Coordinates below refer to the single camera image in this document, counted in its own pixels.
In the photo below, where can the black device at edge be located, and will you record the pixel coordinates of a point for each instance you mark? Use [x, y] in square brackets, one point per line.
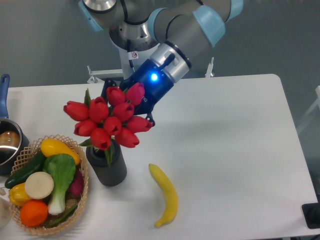
[311, 212]

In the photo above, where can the yellow bell pepper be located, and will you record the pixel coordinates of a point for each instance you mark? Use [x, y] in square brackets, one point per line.
[18, 195]

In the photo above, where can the yellow banana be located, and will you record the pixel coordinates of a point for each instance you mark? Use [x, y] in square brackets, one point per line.
[170, 195]

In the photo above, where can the green bok choy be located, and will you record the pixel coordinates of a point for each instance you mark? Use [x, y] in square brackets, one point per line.
[61, 167]

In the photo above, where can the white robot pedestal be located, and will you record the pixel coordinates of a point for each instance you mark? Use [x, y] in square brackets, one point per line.
[162, 34]

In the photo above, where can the red tulip bouquet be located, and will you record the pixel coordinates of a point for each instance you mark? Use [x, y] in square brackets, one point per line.
[103, 119]

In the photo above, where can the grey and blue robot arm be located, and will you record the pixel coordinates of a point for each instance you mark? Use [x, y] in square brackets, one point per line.
[226, 9]

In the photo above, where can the dark grey ribbed vase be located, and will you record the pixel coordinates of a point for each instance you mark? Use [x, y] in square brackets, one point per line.
[112, 173]

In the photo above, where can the woven wicker basket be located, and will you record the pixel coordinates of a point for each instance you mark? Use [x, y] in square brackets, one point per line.
[78, 202]

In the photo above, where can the yellow squash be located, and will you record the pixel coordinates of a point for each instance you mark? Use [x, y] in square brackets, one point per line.
[50, 147]

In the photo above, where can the orange fruit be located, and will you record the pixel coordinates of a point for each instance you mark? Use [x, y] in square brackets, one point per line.
[33, 213]

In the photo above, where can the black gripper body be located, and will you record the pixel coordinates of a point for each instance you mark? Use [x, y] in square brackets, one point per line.
[156, 84]

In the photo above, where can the purple radish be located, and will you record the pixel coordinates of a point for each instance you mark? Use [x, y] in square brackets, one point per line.
[77, 185]

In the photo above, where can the green chili pepper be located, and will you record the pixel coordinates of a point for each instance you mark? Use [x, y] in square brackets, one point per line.
[63, 218]

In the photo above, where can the white garlic piece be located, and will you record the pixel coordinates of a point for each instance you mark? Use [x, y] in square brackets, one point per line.
[2, 192]

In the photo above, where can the green cucumber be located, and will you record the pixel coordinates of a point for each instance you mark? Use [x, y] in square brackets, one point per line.
[36, 164]

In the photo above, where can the blue handled saucepan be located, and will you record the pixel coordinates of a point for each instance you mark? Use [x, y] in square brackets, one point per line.
[12, 138]

